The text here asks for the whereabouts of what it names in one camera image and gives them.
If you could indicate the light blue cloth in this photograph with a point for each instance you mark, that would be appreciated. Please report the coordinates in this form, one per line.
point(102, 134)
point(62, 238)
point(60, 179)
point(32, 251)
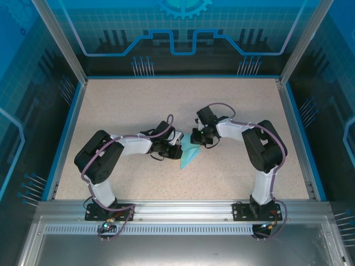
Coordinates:
point(188, 158)

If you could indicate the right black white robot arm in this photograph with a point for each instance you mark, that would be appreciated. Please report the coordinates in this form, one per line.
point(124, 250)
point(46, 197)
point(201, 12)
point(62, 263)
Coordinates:
point(263, 149)

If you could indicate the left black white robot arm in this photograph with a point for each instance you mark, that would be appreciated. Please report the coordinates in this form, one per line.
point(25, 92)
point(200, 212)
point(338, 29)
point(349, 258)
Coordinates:
point(97, 160)

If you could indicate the brushed metal tray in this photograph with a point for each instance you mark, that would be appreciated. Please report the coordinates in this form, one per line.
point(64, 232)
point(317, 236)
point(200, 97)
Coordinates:
point(180, 250)

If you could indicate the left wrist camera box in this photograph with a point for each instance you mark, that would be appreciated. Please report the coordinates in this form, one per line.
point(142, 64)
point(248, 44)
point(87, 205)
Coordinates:
point(178, 137)

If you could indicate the long aluminium mounting rail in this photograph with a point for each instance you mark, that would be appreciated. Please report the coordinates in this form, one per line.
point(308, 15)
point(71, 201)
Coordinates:
point(180, 210)

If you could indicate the black base plate of right arm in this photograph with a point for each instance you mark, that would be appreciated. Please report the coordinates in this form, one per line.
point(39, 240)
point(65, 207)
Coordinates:
point(240, 212)

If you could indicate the blue-edged aluminium side rail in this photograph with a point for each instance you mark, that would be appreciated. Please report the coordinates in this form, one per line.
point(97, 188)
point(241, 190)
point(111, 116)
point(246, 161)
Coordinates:
point(299, 138)
point(67, 138)

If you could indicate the black base plate of left arm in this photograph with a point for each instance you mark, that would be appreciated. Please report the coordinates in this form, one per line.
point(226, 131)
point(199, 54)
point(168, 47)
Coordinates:
point(91, 213)

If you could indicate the aluminium frame post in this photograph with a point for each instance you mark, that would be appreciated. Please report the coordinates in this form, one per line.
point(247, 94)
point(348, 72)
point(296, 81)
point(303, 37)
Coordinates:
point(305, 41)
point(63, 47)

